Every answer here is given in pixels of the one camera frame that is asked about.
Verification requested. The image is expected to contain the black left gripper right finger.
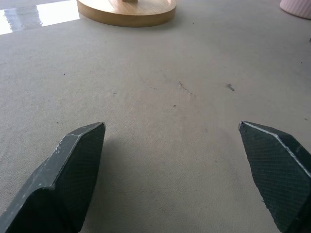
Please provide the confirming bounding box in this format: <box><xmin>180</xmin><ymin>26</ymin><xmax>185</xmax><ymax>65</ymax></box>
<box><xmin>238</xmin><ymin>121</ymin><xmax>311</xmax><ymax>233</ymax></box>

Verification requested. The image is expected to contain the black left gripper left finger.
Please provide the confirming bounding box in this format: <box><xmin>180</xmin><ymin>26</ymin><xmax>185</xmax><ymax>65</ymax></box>
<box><xmin>0</xmin><ymin>122</ymin><xmax>106</xmax><ymax>233</ymax></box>

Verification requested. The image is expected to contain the pink ribbed container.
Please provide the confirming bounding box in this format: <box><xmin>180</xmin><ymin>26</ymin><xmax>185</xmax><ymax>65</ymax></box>
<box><xmin>279</xmin><ymin>0</ymin><xmax>311</xmax><ymax>20</ymax></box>

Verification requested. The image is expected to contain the round wooden base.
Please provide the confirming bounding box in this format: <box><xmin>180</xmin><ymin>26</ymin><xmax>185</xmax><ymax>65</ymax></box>
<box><xmin>76</xmin><ymin>0</ymin><xmax>176</xmax><ymax>28</ymax></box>

